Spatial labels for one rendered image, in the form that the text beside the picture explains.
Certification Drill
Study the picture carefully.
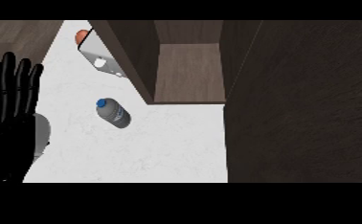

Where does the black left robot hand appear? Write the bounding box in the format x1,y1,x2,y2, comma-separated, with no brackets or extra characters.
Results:
0,51,47,184

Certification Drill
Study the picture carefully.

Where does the grey blue-capped water bottle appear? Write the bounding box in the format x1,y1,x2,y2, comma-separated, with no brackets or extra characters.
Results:
95,98,134,129

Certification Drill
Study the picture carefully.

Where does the brown wooden cabinet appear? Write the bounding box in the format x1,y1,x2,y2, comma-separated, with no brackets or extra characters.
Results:
88,20,264,105

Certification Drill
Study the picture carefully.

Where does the dark brown cabinet door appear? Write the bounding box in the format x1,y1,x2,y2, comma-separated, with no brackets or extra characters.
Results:
222,20,362,184

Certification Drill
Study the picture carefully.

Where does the white flat appliance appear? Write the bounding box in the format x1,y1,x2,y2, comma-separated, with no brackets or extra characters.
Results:
78,28,129,78

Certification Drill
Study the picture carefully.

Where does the orange round fruit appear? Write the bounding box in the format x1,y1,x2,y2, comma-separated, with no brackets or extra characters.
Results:
76,29,91,46

